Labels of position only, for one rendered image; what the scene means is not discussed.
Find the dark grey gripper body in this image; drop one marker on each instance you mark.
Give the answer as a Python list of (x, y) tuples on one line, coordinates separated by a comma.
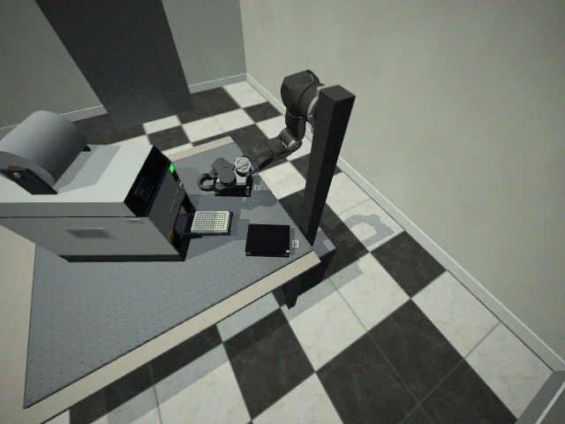
[(225, 171)]

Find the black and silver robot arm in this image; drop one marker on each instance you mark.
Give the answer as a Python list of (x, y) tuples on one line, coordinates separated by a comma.
[(298, 111)]

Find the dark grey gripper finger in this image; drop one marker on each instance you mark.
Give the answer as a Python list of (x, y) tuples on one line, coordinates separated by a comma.
[(205, 177), (216, 188)]

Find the grey cylinder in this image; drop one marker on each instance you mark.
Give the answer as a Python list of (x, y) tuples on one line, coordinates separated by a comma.
[(45, 143)]

